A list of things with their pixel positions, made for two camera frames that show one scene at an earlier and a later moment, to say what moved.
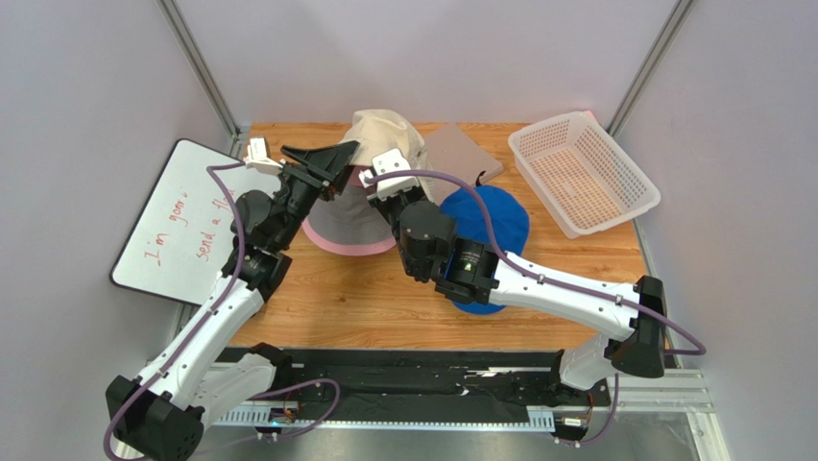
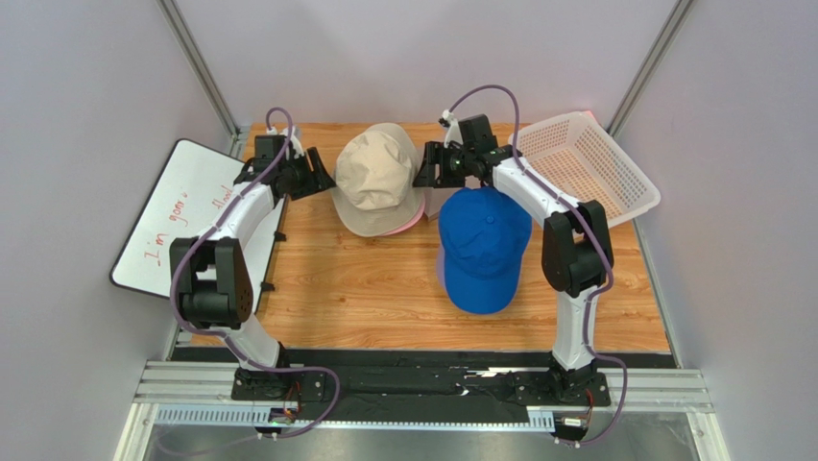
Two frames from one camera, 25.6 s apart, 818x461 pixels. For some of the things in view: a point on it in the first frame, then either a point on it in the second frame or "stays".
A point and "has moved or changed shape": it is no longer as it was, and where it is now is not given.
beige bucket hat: [377, 131] has moved or changed shape
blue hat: [510, 222] stays
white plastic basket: [582, 177] stays
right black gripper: [389, 199] to [437, 164]
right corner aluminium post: [679, 14] stays
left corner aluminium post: [206, 76] stays
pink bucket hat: [355, 179] has moved or changed shape
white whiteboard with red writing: [181, 237] stays
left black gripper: [330, 162] to [322, 180]
